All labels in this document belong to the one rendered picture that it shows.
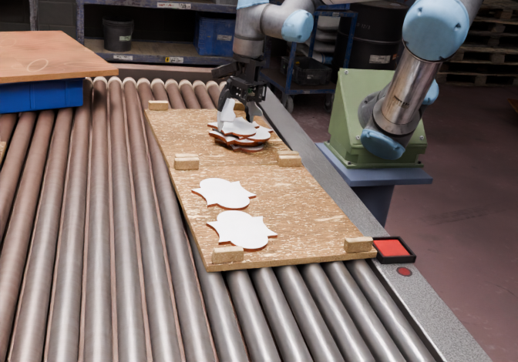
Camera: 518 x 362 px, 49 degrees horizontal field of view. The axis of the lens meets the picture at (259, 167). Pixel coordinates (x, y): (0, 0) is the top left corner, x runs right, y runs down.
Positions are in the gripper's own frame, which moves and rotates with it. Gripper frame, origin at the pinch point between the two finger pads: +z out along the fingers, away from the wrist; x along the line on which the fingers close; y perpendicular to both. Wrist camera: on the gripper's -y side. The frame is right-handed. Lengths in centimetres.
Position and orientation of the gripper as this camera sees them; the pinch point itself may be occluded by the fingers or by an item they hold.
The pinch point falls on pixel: (233, 125)
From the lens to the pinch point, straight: 155.3
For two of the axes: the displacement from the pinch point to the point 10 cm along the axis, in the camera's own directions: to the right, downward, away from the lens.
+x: 7.2, -2.1, 6.6
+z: -1.2, 9.0, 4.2
